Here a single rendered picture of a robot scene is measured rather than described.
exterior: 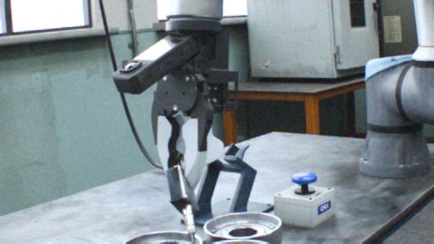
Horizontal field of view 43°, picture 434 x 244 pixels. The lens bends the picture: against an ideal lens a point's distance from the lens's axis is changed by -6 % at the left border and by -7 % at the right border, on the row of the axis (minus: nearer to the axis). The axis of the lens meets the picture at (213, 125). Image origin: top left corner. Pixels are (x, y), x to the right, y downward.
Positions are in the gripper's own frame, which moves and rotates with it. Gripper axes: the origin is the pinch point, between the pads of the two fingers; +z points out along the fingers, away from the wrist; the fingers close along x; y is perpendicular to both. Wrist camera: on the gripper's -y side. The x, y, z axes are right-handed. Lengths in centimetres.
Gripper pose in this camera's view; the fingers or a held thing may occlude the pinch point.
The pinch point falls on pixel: (179, 178)
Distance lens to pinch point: 74.3
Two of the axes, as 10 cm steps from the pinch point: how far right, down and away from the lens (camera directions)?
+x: -7.4, -0.7, 6.6
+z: -0.2, 10.0, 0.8
